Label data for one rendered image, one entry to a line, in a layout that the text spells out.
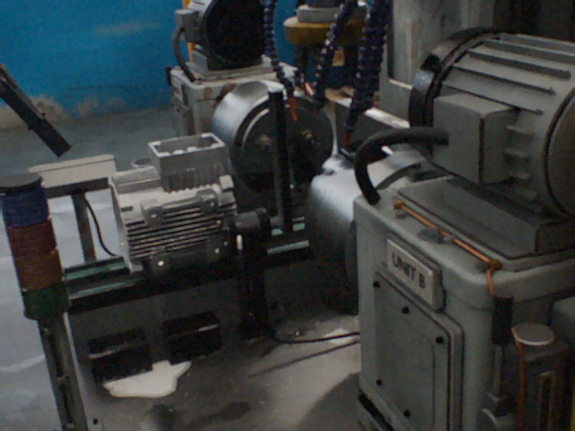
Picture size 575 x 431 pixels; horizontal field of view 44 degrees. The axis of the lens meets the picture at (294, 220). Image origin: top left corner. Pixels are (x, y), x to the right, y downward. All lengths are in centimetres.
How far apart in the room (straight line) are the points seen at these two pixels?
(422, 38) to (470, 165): 74
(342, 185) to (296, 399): 35
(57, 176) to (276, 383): 63
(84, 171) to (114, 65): 545
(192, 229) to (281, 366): 28
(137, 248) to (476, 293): 69
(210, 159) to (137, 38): 568
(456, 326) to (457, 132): 20
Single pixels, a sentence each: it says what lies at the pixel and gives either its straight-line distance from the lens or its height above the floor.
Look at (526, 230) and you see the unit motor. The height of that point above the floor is 119.
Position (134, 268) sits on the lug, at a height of 96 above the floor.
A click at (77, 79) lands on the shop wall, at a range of 694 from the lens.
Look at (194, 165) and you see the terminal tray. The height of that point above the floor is 112.
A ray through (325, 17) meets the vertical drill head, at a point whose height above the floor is 134.
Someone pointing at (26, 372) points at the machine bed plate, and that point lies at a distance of 137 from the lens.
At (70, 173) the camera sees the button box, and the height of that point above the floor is 106.
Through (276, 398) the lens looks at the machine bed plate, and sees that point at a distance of 117.
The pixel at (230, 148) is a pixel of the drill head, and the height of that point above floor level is 106.
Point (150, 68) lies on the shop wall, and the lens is 698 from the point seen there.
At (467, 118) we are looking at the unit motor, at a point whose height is 131.
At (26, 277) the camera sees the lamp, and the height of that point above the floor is 109.
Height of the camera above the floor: 149
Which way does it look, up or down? 22 degrees down
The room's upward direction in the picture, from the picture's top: 4 degrees counter-clockwise
